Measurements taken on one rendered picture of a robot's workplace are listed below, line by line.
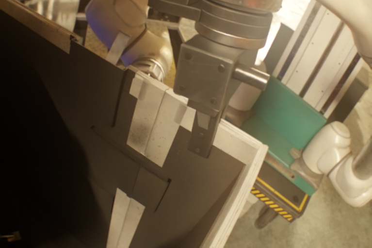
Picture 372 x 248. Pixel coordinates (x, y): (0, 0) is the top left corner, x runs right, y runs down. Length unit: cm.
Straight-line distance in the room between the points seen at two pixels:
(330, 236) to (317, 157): 80
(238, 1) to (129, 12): 46
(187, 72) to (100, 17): 45
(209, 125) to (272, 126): 106
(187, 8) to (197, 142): 16
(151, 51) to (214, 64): 46
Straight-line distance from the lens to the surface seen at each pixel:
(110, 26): 68
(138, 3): 69
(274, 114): 134
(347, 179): 109
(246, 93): 119
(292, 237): 164
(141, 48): 69
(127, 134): 42
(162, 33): 238
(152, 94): 36
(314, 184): 126
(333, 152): 115
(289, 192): 131
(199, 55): 24
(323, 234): 182
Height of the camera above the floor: 116
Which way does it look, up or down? 38 degrees down
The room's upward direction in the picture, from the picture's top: 24 degrees clockwise
